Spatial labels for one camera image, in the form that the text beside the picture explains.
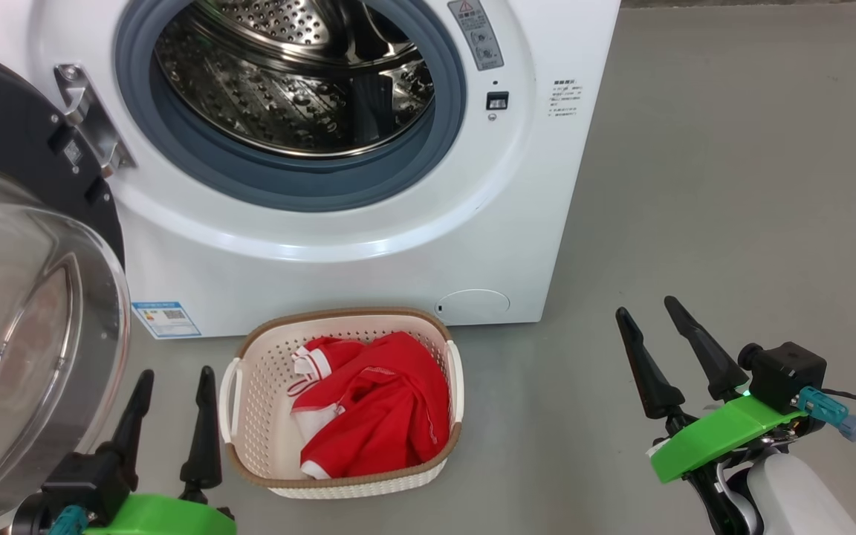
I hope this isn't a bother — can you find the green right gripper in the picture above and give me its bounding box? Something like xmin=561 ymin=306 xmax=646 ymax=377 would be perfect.
xmin=615 ymin=296 xmax=809 ymax=535

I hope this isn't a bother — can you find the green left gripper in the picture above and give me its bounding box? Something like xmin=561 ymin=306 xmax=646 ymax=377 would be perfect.
xmin=85 ymin=365 xmax=237 ymax=535

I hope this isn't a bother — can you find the black round glass washer door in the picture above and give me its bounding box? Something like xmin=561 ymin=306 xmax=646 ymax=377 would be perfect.
xmin=0 ymin=43 xmax=132 ymax=532

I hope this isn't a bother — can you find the red shirt white collar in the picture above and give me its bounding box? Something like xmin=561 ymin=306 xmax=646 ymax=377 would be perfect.
xmin=287 ymin=331 xmax=451 ymax=480

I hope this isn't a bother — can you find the cream perforated laundry basket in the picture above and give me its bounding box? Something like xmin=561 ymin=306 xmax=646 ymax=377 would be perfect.
xmin=218 ymin=307 xmax=466 ymax=499

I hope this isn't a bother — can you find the white washing machine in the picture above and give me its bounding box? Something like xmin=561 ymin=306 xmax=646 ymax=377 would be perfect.
xmin=0 ymin=0 xmax=622 ymax=339

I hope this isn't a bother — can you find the metal door hinge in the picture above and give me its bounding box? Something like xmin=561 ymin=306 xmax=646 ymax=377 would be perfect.
xmin=54 ymin=63 xmax=137 ymax=178

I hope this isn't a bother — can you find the steel washer drum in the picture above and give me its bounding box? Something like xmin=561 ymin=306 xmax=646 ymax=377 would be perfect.
xmin=155 ymin=0 xmax=436 ymax=158

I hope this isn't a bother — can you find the blue energy label sticker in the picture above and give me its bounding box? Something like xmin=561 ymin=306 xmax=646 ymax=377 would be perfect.
xmin=131 ymin=301 xmax=202 ymax=340

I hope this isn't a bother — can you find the round white filter cover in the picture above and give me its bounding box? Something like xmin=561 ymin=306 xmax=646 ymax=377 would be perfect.
xmin=435 ymin=289 xmax=510 ymax=325

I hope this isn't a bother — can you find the grey warning sticker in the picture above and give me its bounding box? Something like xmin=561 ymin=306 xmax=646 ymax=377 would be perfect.
xmin=448 ymin=0 xmax=505 ymax=72

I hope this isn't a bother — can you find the teal left cable connector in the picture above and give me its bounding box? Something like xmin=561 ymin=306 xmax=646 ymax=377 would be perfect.
xmin=48 ymin=505 xmax=91 ymax=535

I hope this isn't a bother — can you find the teal cable connector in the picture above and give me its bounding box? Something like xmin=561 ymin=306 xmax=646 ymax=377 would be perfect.
xmin=48 ymin=505 xmax=91 ymax=535
xmin=797 ymin=386 xmax=849 ymax=426

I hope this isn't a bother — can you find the teal right cable connector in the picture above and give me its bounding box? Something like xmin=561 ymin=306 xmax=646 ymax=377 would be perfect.
xmin=797 ymin=386 xmax=849 ymax=426

